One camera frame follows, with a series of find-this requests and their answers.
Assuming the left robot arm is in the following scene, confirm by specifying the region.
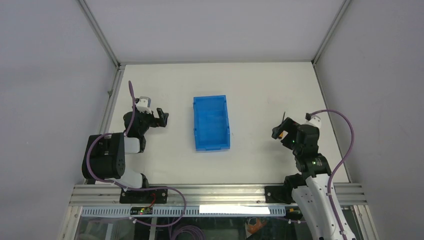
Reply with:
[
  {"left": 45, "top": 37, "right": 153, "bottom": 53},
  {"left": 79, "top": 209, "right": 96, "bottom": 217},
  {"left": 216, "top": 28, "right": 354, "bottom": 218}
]
[{"left": 81, "top": 108, "right": 169, "bottom": 203}]

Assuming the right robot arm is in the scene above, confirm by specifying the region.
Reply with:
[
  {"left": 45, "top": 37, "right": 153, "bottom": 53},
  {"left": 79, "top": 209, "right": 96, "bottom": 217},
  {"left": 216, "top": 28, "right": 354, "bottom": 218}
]
[{"left": 265, "top": 116, "right": 357, "bottom": 240}]

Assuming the blue plastic bin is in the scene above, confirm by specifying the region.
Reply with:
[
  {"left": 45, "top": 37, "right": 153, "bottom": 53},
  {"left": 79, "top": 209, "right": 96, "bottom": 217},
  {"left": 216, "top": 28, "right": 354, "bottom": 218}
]
[{"left": 193, "top": 95, "right": 231, "bottom": 152}]

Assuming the white slotted cable duct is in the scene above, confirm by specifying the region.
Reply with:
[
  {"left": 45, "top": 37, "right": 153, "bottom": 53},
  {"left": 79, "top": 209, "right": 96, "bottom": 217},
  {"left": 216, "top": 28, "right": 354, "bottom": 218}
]
[{"left": 81, "top": 204, "right": 294, "bottom": 218}]

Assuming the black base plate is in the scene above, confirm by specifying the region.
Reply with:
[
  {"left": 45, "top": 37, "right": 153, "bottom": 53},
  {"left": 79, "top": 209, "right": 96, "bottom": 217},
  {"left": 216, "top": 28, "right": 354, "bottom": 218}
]
[
  {"left": 119, "top": 189, "right": 168, "bottom": 205},
  {"left": 264, "top": 185, "right": 295, "bottom": 205}
]

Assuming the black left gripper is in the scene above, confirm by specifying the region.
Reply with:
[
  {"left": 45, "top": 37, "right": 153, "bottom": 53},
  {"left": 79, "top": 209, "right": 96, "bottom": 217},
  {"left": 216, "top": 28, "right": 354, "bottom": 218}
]
[{"left": 132, "top": 105, "right": 168, "bottom": 136}]

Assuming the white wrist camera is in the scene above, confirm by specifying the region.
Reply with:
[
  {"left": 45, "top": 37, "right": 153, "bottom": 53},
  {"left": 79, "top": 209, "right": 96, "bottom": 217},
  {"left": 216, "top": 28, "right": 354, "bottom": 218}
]
[
  {"left": 305, "top": 115, "right": 322, "bottom": 129},
  {"left": 135, "top": 96, "right": 152, "bottom": 114}
]

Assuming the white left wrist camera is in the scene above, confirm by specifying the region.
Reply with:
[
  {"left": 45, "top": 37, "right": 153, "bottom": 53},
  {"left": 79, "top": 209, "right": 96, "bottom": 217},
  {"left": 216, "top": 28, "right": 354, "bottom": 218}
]
[{"left": 135, "top": 96, "right": 152, "bottom": 114}]

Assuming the orange object under table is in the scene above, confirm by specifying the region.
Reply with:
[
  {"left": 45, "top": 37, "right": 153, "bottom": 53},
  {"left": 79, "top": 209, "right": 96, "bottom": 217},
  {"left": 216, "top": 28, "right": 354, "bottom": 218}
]
[{"left": 245, "top": 217, "right": 267, "bottom": 235}]

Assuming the aluminium front frame rail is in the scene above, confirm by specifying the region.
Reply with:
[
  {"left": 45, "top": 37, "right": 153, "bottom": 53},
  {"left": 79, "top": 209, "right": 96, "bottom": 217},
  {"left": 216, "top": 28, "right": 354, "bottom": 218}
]
[{"left": 68, "top": 183, "right": 368, "bottom": 207}]

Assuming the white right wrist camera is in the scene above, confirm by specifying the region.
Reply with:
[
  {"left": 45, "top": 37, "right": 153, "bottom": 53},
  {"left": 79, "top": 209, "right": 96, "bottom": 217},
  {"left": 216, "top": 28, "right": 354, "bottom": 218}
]
[{"left": 305, "top": 115, "right": 322, "bottom": 129}]

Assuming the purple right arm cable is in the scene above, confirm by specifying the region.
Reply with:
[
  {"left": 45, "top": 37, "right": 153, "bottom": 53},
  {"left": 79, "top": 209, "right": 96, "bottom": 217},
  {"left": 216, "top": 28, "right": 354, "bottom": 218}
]
[{"left": 305, "top": 109, "right": 355, "bottom": 240}]

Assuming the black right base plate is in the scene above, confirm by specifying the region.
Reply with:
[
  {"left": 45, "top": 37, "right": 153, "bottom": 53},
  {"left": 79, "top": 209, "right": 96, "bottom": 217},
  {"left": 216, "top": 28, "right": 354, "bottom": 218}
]
[{"left": 264, "top": 185, "right": 295, "bottom": 205}]

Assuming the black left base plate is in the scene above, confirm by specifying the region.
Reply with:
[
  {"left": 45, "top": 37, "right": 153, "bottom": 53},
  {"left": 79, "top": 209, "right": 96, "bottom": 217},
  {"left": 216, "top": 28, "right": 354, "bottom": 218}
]
[{"left": 119, "top": 189, "right": 168, "bottom": 205}]

